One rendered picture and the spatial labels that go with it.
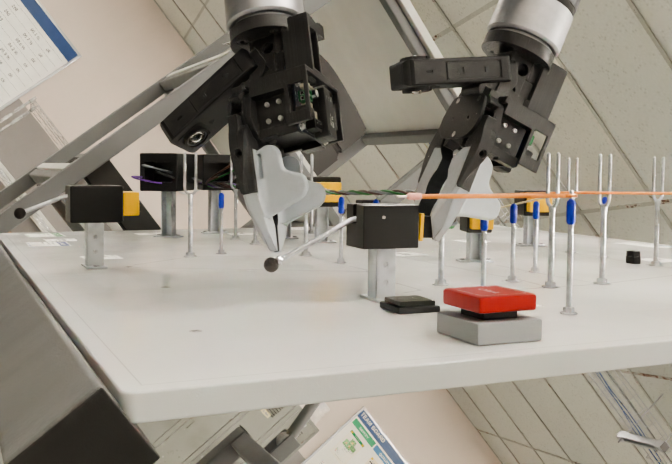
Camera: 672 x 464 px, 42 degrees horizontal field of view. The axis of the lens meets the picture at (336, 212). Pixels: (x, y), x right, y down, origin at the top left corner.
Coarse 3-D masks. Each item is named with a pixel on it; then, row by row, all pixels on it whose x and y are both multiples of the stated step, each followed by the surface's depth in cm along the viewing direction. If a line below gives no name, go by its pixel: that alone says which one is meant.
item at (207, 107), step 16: (224, 64) 81; (240, 64) 81; (256, 64) 81; (208, 80) 82; (224, 80) 81; (240, 80) 81; (192, 96) 82; (208, 96) 81; (224, 96) 81; (176, 112) 82; (192, 112) 82; (208, 112) 82; (224, 112) 83; (176, 128) 82; (192, 128) 82; (208, 128) 84; (176, 144) 83; (192, 144) 84
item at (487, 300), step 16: (448, 288) 65; (464, 288) 65; (480, 288) 66; (496, 288) 66; (448, 304) 65; (464, 304) 63; (480, 304) 61; (496, 304) 62; (512, 304) 62; (528, 304) 63
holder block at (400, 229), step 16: (352, 208) 81; (368, 208) 79; (384, 208) 79; (400, 208) 80; (416, 208) 80; (352, 224) 81; (368, 224) 79; (384, 224) 79; (400, 224) 80; (416, 224) 80; (352, 240) 81; (368, 240) 79; (384, 240) 79; (400, 240) 80; (416, 240) 81
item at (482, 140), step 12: (492, 120) 80; (480, 132) 80; (492, 132) 81; (468, 144) 81; (480, 144) 80; (492, 144) 80; (468, 156) 80; (480, 156) 80; (468, 168) 80; (468, 180) 80
